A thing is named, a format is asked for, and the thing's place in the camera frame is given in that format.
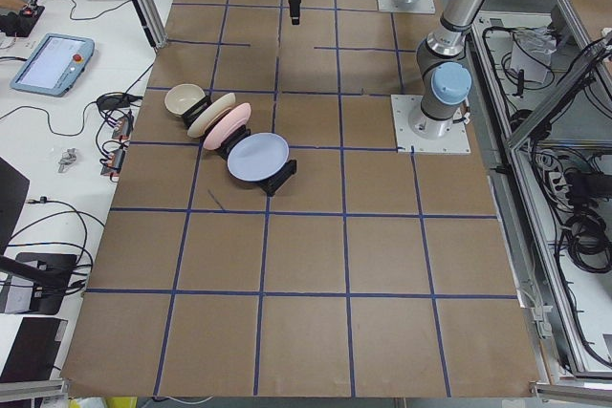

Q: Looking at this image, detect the blue plate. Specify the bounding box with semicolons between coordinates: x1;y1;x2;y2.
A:
227;133;289;182

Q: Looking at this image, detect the pink plate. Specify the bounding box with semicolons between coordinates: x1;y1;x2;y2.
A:
203;102;251;150

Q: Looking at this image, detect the cream plate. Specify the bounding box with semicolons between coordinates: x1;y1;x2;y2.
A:
186;93;236;139

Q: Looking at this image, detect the cream bowl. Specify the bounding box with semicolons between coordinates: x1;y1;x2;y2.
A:
164;83;205;117

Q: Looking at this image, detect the black dish rack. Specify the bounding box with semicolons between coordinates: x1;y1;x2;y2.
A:
180;95;297;197

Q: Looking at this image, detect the near blue teach pendant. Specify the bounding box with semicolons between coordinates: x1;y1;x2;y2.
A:
10;33;95;97

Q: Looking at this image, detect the black monitor stand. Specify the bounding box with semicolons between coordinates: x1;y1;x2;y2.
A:
1;161;77;315

